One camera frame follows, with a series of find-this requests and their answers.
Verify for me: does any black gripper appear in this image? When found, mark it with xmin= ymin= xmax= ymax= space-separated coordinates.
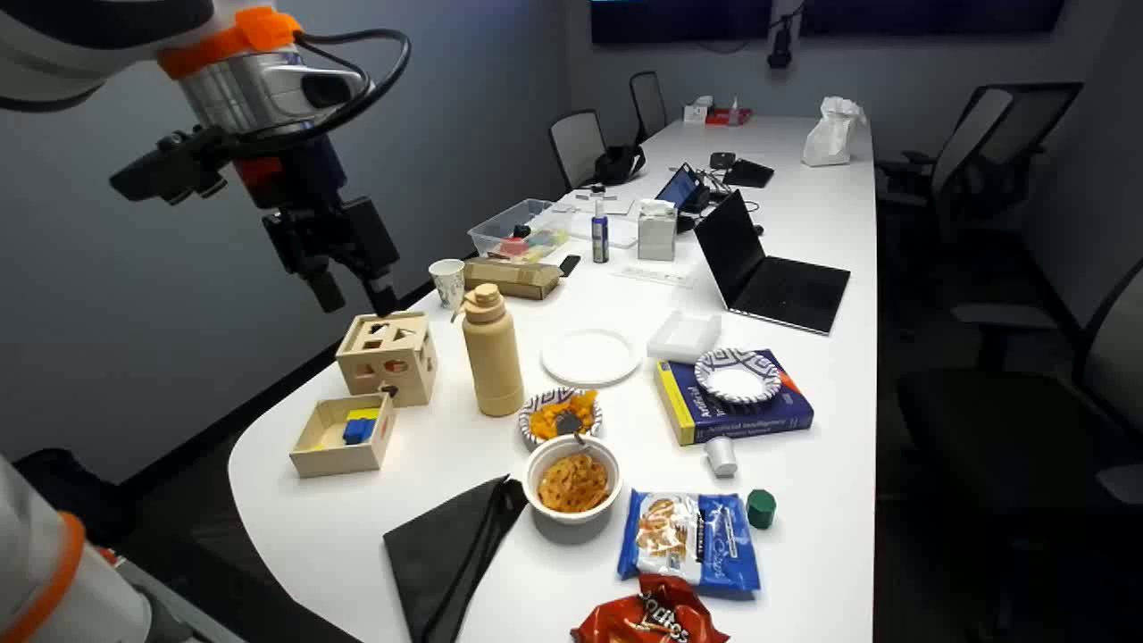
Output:
xmin=241 ymin=135 xmax=402 ymax=322

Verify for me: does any black towel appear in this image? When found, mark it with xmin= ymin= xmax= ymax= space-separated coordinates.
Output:
xmin=381 ymin=476 xmax=530 ymax=643

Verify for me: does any wooden shape sorter cube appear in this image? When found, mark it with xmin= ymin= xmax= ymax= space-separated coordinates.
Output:
xmin=331 ymin=310 xmax=439 ymax=411

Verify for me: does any white paper cup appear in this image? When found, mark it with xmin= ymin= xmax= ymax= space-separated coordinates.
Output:
xmin=425 ymin=253 xmax=473 ymax=310

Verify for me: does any beige water bottle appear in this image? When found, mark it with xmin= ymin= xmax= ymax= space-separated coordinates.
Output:
xmin=458 ymin=280 xmax=530 ymax=421

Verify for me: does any tan cardboard box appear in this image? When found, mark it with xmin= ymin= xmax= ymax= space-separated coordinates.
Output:
xmin=461 ymin=253 xmax=566 ymax=302

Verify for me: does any wooden tray box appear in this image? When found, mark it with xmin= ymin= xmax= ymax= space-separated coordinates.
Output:
xmin=287 ymin=395 xmax=400 ymax=484

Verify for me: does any clear plastic container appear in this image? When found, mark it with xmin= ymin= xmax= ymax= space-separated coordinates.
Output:
xmin=464 ymin=195 xmax=575 ymax=264

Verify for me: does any patterned bowl with orange chips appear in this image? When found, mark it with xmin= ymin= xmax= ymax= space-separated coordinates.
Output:
xmin=517 ymin=387 xmax=607 ymax=451

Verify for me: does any white paper plate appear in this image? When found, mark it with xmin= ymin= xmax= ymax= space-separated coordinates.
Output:
xmin=535 ymin=326 xmax=648 ymax=395

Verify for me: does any blue and white can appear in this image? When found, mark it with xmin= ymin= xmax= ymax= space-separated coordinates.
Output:
xmin=588 ymin=197 xmax=616 ymax=267

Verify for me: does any grey office chair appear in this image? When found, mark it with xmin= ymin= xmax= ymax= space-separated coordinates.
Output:
xmin=547 ymin=109 xmax=610 ymax=195

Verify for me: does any white bowl with noodles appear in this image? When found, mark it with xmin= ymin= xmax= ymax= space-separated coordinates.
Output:
xmin=520 ymin=434 xmax=625 ymax=529

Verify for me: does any black bag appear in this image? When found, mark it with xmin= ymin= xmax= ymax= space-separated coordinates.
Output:
xmin=588 ymin=143 xmax=651 ymax=187

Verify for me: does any white carton box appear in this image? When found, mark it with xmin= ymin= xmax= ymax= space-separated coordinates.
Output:
xmin=631 ymin=197 xmax=678 ymax=264

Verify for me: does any white napkin stack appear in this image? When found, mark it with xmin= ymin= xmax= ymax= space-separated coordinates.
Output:
xmin=644 ymin=308 xmax=725 ymax=364

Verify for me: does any blue tablet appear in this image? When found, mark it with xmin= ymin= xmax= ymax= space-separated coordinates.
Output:
xmin=653 ymin=161 xmax=713 ymax=214

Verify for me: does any dark office chair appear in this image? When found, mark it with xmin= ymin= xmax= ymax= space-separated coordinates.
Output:
xmin=625 ymin=70 xmax=673 ymax=143

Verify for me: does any blue patterned paper bowl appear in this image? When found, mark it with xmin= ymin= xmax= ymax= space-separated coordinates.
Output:
xmin=693 ymin=347 xmax=787 ymax=408

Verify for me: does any small white container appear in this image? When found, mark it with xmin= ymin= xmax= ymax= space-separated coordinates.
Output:
xmin=705 ymin=434 xmax=742 ymax=484

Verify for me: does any blue book with yellow spine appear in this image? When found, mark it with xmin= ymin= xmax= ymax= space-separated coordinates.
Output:
xmin=651 ymin=347 xmax=818 ymax=451

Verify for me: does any blue snack bag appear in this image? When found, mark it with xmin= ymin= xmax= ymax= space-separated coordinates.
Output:
xmin=616 ymin=486 xmax=764 ymax=601

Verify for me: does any black open laptop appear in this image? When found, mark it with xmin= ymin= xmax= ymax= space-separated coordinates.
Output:
xmin=693 ymin=187 xmax=855 ymax=336

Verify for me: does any red chip bag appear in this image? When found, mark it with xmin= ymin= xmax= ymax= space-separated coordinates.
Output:
xmin=567 ymin=568 xmax=732 ymax=643

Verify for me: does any small green cap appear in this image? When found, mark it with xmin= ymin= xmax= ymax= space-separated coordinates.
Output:
xmin=742 ymin=486 xmax=780 ymax=534

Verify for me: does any hanging black webcam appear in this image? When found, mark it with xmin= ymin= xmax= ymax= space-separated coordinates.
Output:
xmin=764 ymin=0 xmax=808 ymax=72

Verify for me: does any white plastic bag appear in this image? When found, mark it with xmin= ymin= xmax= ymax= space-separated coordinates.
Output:
xmin=801 ymin=93 xmax=870 ymax=167

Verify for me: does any black mesh office chair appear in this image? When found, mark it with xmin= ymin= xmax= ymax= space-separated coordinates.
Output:
xmin=874 ymin=80 xmax=1086 ymax=242

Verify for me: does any large black office chair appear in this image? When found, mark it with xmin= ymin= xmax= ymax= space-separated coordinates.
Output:
xmin=894 ymin=253 xmax=1143 ymax=643

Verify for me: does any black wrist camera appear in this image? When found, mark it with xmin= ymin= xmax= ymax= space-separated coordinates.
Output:
xmin=108 ymin=126 xmax=232 ymax=206

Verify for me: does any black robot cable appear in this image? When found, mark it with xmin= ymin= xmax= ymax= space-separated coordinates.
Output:
xmin=226 ymin=27 xmax=416 ymax=156

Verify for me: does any black device with cables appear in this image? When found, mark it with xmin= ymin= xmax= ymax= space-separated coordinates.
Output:
xmin=706 ymin=149 xmax=780 ymax=190

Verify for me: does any wall screen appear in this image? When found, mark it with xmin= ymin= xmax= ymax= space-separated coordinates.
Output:
xmin=588 ymin=0 xmax=1068 ymax=52

